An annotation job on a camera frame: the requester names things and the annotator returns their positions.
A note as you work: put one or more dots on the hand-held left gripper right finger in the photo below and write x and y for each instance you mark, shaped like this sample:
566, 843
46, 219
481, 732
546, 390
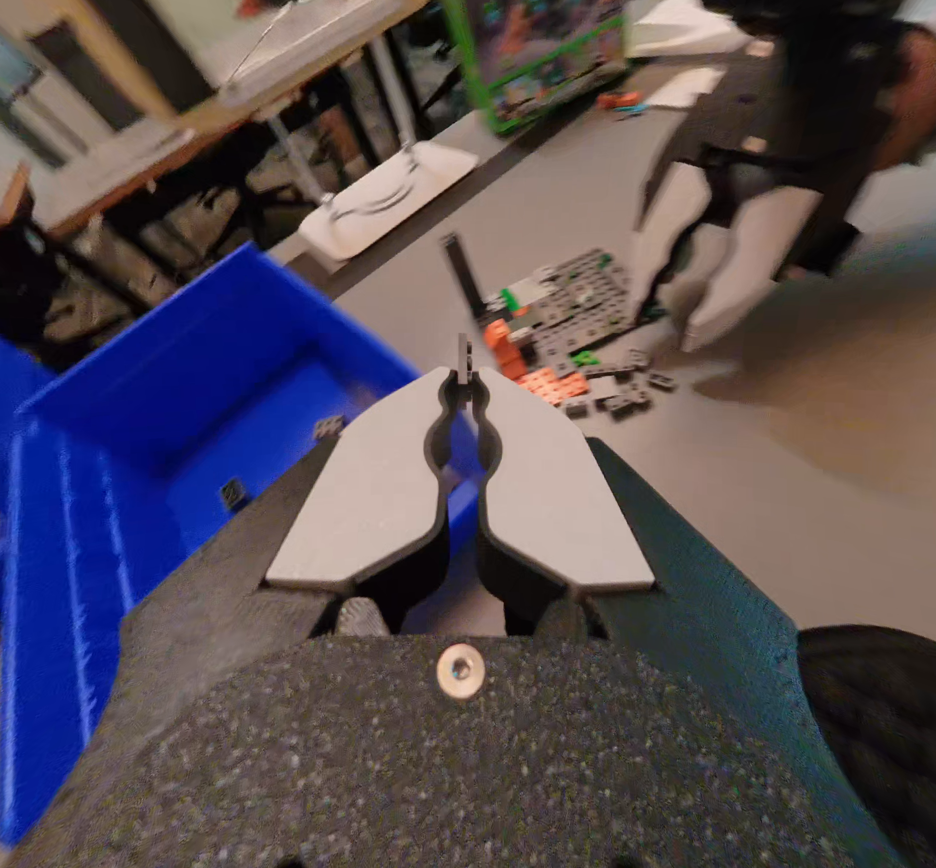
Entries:
563, 510

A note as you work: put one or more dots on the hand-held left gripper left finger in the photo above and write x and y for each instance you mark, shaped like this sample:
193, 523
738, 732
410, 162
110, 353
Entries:
358, 510

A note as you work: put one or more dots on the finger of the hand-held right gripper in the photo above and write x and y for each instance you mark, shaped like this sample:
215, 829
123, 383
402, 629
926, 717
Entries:
673, 210
760, 254

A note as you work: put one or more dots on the grey and orange lego build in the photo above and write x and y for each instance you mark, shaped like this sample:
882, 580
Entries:
578, 298

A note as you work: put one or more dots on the small dark grey lego plate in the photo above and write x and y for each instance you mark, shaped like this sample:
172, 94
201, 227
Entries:
464, 363

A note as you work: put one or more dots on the blue plastic storage bin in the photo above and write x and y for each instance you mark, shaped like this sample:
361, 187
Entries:
183, 407
18, 378

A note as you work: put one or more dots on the light grey small lego brick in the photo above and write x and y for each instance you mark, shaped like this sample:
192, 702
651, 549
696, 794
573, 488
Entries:
575, 409

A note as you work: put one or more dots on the orange lego minifigure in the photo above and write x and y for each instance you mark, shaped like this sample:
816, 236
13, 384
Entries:
618, 102

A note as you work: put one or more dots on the bright green lego corner plate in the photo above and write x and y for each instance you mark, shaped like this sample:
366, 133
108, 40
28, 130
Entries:
585, 358

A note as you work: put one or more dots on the dark grey six-stud lego plate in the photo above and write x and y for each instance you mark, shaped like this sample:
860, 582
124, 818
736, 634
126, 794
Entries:
635, 358

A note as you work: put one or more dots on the dark green lego plate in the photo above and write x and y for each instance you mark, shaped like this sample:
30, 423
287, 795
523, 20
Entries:
662, 380

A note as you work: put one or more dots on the lego set box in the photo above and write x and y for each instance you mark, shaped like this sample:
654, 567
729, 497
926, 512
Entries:
541, 20

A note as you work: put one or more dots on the lego instruction booklet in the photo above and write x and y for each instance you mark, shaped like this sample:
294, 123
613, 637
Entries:
183, 5

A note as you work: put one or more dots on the person's right hand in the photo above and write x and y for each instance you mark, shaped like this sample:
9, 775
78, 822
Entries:
914, 93

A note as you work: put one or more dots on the large printed paper bag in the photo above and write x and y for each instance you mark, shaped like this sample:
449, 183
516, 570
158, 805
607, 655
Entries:
680, 27

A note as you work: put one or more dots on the white stand base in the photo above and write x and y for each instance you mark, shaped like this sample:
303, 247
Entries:
387, 195

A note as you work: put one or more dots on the black office chair seat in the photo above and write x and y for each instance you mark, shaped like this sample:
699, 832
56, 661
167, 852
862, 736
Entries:
877, 736

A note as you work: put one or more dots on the wooden office desk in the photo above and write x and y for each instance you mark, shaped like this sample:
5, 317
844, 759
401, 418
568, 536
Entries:
110, 173

